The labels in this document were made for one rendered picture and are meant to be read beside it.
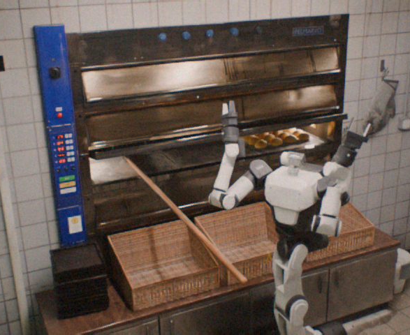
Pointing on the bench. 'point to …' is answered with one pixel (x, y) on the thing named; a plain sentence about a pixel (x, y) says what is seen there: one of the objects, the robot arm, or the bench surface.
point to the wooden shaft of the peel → (191, 226)
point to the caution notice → (75, 224)
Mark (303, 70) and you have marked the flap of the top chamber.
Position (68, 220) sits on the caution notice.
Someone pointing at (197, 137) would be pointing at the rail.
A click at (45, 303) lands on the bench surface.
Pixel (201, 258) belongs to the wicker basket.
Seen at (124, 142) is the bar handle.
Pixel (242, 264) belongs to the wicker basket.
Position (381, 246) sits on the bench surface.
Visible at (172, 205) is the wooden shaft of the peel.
